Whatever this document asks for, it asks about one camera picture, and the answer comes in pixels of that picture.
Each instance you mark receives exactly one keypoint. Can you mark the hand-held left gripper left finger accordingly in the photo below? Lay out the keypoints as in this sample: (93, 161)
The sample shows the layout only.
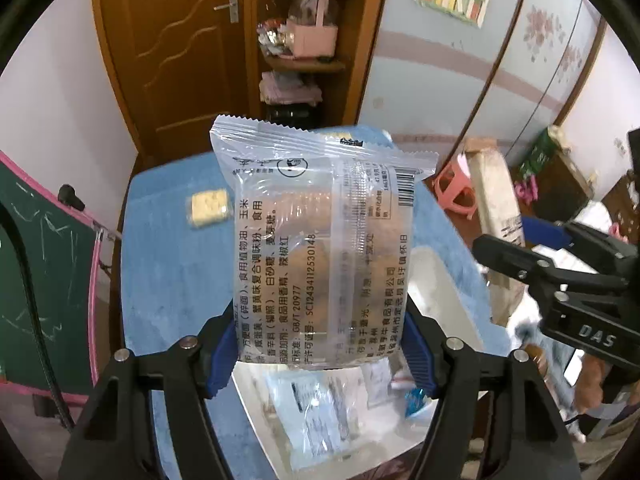
(220, 355)

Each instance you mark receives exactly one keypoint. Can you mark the folded pink clothes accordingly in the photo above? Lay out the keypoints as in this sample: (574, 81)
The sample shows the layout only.
(290, 87)

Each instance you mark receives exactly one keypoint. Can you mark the wooden corner shelf unit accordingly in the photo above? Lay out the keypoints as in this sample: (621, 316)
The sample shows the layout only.
(360, 35)

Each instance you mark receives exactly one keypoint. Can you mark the brown wooden cabinet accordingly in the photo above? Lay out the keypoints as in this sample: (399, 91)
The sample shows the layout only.
(565, 185)

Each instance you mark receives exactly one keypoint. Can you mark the floral sliding wardrobe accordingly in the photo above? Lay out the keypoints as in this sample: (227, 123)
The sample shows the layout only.
(450, 85)

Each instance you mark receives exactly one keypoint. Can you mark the pink plastic stool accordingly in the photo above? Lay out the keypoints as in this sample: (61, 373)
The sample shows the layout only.
(452, 185)

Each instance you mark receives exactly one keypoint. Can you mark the clear brown biscuit packet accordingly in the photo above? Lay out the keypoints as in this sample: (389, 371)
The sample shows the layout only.
(320, 240)

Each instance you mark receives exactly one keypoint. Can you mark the pink toy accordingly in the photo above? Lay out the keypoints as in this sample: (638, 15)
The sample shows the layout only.
(525, 191)

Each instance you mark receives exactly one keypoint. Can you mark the pile of shiny wrappers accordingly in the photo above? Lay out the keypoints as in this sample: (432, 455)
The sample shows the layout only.
(270, 37)

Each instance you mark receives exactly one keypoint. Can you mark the white plastic tray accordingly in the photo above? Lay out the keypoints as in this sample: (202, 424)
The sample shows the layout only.
(440, 290)

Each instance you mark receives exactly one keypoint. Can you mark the brown wooden door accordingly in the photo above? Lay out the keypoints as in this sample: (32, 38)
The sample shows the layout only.
(175, 60)

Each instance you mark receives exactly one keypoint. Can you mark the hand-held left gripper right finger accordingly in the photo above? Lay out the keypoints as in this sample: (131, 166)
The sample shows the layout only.
(421, 357)

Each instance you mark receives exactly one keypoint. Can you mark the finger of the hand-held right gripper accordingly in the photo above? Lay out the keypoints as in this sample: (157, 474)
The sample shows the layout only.
(520, 260)
(585, 240)

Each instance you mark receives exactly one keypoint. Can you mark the black bag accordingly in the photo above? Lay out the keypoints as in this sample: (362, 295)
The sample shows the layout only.
(290, 116)

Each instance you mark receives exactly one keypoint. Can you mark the green box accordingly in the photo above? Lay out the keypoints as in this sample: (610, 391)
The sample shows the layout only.
(539, 152)

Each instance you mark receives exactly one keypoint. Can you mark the blue towel table cover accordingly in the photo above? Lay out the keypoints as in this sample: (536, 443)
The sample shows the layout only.
(165, 270)

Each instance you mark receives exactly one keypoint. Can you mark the light blue snack packet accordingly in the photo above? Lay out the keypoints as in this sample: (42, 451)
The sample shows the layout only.
(315, 410)

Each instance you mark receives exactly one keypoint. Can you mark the pink framed green chalkboard easel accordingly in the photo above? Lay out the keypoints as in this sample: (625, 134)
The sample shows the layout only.
(40, 270)

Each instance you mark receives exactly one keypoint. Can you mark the small blue white snack packet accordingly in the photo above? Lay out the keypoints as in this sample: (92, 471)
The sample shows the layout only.
(415, 402)

